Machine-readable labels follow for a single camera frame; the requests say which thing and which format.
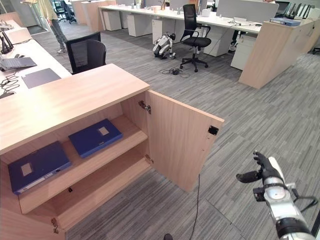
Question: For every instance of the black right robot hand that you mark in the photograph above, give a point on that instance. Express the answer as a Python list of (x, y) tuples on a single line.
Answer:
[(265, 170)]

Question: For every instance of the wooden cabinet door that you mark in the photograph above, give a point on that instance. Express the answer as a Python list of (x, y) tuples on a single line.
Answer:
[(180, 140), (32, 228)]

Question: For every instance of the tall wooden cabinet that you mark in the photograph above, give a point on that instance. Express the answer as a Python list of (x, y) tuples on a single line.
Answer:
[(272, 52)]

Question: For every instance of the blue folder on tall cabinet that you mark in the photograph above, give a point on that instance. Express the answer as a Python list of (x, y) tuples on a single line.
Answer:
[(285, 21)]

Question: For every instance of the black mesh office chair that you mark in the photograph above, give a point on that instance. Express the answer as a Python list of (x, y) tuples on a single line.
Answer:
[(195, 37)]

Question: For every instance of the blue folder with label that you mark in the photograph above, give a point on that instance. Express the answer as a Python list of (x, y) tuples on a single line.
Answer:
[(38, 167), (95, 138)]

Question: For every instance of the wooden office cabinet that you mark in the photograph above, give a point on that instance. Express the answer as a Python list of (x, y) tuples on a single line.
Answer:
[(72, 140)]

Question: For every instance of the wooden lower cabinet door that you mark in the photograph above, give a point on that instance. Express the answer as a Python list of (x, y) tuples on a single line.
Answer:
[(32, 228)]

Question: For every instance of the white quadruped robot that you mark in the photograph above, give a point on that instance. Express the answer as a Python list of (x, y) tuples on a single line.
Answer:
[(163, 46)]

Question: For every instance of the grey desk divider panel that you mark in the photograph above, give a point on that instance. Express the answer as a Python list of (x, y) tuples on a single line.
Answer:
[(246, 8)]

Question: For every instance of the white box on desk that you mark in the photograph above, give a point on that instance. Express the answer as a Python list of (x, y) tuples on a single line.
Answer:
[(206, 12)]

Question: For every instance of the long white desk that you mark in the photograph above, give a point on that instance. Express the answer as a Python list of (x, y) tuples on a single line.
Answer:
[(182, 17)]

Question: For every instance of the dark grey desk mat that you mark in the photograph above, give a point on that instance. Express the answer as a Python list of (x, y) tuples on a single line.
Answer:
[(41, 78)]

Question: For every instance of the person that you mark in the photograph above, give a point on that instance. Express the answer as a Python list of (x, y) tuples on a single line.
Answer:
[(53, 25)]

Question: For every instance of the grey laptop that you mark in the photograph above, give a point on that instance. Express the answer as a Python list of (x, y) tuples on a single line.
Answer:
[(17, 62)]

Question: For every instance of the black stand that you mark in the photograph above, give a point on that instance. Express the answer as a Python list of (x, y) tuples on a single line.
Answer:
[(6, 45)]

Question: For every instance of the white drawer pedestal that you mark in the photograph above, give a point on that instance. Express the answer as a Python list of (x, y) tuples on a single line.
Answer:
[(112, 20), (243, 52), (138, 25), (162, 28)]

